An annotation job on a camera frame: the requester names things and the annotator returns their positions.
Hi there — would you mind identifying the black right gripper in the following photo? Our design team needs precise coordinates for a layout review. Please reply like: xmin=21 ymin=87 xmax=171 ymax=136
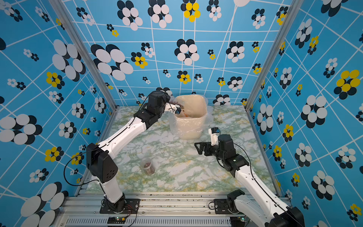
xmin=195 ymin=140 xmax=226 ymax=161

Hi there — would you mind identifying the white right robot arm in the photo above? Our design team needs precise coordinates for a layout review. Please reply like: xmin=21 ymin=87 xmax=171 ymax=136
xmin=194 ymin=133 xmax=305 ymax=227

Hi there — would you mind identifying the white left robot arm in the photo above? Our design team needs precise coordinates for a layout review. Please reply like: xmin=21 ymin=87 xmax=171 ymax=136
xmin=87 ymin=91 xmax=182 ymax=213

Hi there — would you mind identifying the clear jar with dried flowers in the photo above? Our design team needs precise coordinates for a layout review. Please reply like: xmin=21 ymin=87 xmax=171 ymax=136
xmin=140 ymin=157 xmax=155 ymax=176

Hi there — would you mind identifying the cream plastic trash bin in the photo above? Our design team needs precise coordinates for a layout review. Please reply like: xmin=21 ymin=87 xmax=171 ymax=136
xmin=173 ymin=94 xmax=208 ymax=140

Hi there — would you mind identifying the clear plastic bin liner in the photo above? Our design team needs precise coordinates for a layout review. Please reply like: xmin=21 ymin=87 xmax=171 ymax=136
xmin=168 ymin=96 xmax=213 ymax=140

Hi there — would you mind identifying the right green circuit board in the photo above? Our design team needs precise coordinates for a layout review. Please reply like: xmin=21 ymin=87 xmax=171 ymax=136
xmin=230 ymin=217 xmax=250 ymax=227

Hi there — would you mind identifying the green circuit board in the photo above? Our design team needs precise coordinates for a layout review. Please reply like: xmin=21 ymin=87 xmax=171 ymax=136
xmin=107 ymin=216 xmax=127 ymax=225
xmin=230 ymin=217 xmax=250 ymax=227

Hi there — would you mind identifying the left green circuit board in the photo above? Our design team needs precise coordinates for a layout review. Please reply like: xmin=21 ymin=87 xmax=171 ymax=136
xmin=107 ymin=216 xmax=127 ymax=225

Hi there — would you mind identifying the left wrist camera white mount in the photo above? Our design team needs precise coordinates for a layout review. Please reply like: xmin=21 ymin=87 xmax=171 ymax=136
xmin=165 ymin=103 xmax=182 ymax=114

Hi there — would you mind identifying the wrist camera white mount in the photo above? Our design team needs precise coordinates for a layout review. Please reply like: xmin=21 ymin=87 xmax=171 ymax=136
xmin=165 ymin=103 xmax=182 ymax=114
xmin=208 ymin=127 xmax=220 ymax=146

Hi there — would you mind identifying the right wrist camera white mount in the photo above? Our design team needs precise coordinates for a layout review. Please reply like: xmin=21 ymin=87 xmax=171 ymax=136
xmin=208 ymin=127 xmax=220 ymax=146

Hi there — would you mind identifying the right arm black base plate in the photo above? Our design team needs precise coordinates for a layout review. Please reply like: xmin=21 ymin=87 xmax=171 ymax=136
xmin=213 ymin=199 xmax=244 ymax=215

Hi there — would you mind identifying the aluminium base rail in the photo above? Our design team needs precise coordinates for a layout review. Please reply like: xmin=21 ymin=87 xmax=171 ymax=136
xmin=54 ymin=192 xmax=247 ymax=227

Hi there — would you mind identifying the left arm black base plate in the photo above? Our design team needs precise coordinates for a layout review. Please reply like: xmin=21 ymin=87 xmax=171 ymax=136
xmin=99 ymin=198 xmax=140 ymax=215

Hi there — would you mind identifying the aluminium frame post left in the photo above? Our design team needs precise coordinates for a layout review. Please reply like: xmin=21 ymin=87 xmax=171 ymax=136
xmin=49 ymin=1 xmax=117 ymax=111

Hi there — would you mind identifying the aluminium frame post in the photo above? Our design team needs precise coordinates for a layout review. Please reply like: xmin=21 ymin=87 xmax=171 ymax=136
xmin=245 ymin=0 xmax=303 ymax=111
xmin=49 ymin=1 xmax=117 ymax=111

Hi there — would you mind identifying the aluminium frame post right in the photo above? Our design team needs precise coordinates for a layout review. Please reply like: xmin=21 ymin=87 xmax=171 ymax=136
xmin=245 ymin=0 xmax=303 ymax=111

